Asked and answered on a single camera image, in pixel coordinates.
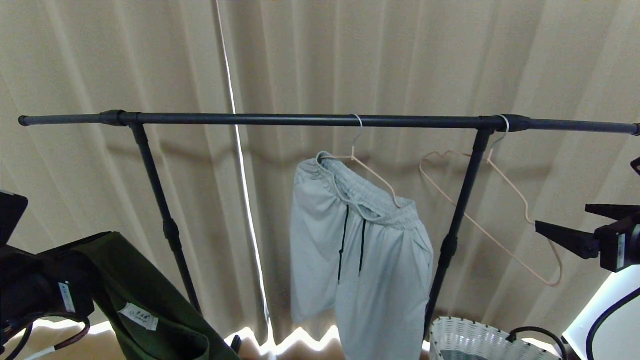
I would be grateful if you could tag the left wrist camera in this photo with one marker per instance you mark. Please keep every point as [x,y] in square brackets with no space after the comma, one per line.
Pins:
[10,215]

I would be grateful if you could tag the beige curtain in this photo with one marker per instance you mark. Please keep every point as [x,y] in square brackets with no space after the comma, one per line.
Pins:
[350,50]

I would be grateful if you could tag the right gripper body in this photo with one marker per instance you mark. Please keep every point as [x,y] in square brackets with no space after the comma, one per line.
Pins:
[625,245]

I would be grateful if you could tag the green garment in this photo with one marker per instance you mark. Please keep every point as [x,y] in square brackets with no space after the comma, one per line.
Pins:
[145,280]

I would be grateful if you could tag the black clothes rack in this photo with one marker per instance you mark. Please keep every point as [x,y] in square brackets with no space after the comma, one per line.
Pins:
[300,120]

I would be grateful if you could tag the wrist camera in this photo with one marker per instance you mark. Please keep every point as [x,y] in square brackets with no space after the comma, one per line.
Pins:
[10,215]
[637,166]

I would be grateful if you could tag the pink clothes hanger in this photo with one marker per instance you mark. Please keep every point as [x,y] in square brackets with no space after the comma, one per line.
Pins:
[372,175]
[515,192]

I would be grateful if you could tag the pale grey shorts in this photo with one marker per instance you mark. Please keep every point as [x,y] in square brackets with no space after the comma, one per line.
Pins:
[380,280]

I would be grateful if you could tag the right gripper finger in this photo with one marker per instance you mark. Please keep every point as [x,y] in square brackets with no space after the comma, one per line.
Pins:
[615,210]
[570,239]

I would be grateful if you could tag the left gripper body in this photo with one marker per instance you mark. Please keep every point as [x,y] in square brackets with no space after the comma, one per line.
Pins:
[30,290]

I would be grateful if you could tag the white laundry basket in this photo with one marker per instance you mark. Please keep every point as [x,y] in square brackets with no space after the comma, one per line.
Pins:
[470,340]

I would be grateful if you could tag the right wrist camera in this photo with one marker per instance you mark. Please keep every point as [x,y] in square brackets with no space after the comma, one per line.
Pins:
[637,166]

